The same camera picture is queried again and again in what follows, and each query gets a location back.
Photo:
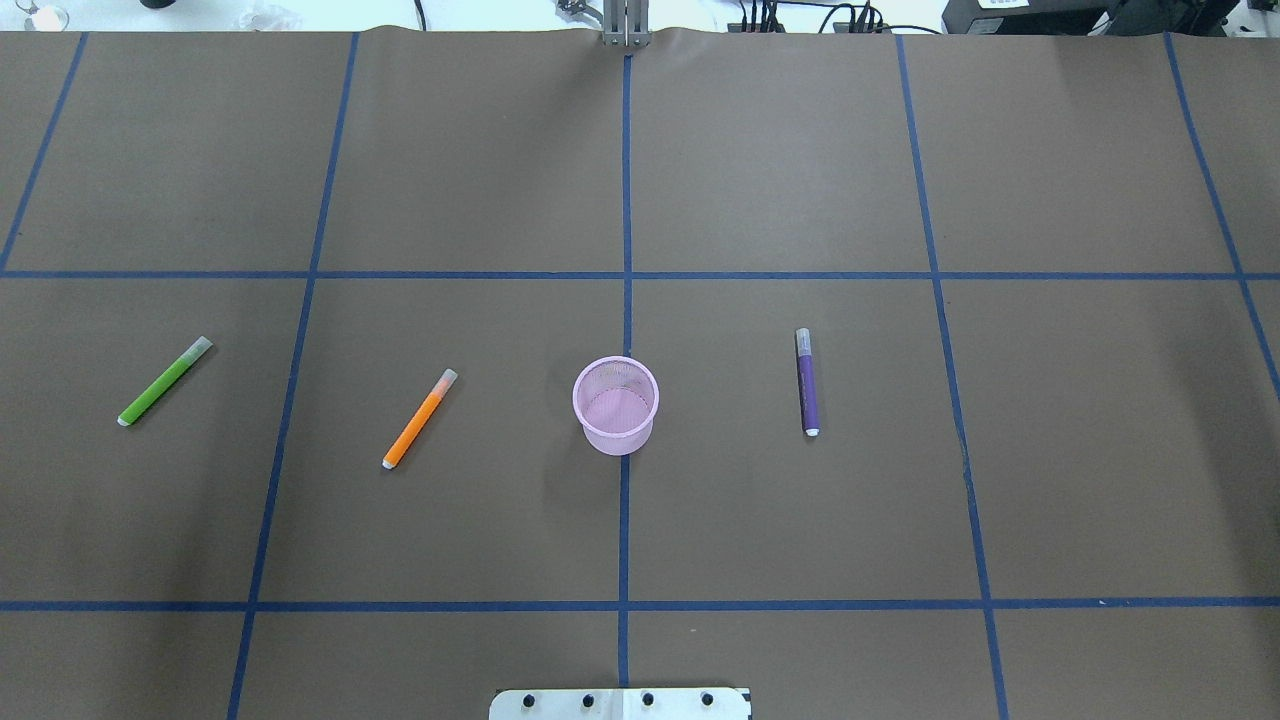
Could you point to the purple highlighter pen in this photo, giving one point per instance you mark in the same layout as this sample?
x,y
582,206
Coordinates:
x,y
806,386

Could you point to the orange highlighter pen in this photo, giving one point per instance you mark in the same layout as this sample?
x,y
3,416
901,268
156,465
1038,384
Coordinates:
x,y
421,416

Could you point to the green highlighter pen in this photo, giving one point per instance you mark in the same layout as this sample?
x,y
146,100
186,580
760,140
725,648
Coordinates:
x,y
166,380

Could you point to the pink mesh pen holder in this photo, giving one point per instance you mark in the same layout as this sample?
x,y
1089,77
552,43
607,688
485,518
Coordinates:
x,y
616,400

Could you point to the aluminium frame post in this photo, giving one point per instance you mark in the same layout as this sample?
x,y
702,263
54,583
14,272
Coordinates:
x,y
625,23

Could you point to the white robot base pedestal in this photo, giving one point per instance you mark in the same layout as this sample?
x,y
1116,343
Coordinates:
x,y
623,703

